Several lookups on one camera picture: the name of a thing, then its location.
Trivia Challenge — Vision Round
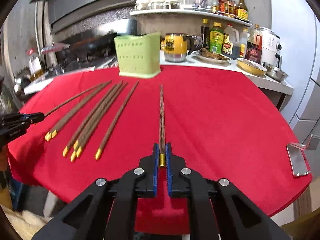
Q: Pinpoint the small steel bowl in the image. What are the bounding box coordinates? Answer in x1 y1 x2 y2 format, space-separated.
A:
263 62 289 82

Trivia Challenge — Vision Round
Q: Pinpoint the dark soy sauce bottle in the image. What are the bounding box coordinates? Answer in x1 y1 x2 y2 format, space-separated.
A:
201 18 210 50

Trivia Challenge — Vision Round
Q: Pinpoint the white refrigerator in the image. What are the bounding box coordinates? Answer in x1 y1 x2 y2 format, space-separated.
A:
271 0 319 142

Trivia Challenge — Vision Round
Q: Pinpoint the yellow rimmed dish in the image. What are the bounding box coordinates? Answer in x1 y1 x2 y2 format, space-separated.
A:
237 57 267 76

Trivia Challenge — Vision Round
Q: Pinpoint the white wall shelf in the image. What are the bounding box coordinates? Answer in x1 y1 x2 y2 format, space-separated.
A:
129 9 254 27

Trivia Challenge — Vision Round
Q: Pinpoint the red handled dark jug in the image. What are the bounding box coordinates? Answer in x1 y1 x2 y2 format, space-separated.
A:
245 24 263 64

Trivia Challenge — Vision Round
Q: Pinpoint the yellow steel mug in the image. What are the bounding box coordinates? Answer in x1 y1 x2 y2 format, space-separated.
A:
164 33 195 63

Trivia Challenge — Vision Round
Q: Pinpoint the white plastic bottle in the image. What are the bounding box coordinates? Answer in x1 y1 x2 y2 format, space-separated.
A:
239 28 249 58

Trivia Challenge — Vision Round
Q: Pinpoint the metal table clamp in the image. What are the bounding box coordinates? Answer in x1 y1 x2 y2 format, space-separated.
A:
286 134 319 178

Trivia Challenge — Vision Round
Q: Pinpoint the red tablecloth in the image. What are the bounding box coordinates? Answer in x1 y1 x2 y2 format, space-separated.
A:
2 66 312 239

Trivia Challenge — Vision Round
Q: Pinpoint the black gas stove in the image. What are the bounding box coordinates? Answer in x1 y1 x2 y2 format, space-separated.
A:
47 55 117 77

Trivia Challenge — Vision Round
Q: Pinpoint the black wok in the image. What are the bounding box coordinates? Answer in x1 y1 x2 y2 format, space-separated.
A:
41 31 118 55

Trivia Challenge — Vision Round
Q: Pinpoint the wooden chopstick gold tip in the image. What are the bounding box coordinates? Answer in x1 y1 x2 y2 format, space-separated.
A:
71 82 127 156
95 81 139 161
159 85 165 167
62 80 123 158
70 81 123 162
44 81 111 141
44 81 112 119

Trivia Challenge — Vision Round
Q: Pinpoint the plate of cooked food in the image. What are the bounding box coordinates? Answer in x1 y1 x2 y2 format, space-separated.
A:
194 48 232 64

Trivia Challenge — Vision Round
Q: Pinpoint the white rice cooker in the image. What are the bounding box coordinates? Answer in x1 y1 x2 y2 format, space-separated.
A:
260 27 282 69

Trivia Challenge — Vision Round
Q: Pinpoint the cooking oil bottle red cap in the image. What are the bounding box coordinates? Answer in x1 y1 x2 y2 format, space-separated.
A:
26 48 46 81

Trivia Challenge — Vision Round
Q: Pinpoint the green bottle yellow cap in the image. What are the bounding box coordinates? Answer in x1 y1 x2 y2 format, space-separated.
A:
209 22 224 54

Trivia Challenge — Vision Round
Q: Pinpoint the green utensil holder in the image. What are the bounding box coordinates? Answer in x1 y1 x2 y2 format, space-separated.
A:
114 33 161 79

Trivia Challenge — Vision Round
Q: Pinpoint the tall brown sauce bottle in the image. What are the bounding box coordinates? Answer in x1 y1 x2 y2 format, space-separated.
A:
236 0 249 21

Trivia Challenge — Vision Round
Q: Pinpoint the large oil jug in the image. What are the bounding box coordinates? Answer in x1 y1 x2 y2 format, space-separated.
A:
222 24 241 60

